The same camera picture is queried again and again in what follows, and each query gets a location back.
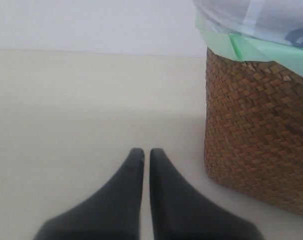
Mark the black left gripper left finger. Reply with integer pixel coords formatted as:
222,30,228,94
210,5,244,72
34,148,144,240

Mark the brown woven wicker basket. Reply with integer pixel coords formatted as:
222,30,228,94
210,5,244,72
204,50,303,216

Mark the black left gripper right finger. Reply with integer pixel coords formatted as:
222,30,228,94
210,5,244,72
149,148,264,240

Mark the white plastic bin liner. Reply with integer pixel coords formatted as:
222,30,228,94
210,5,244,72
193,0,303,60

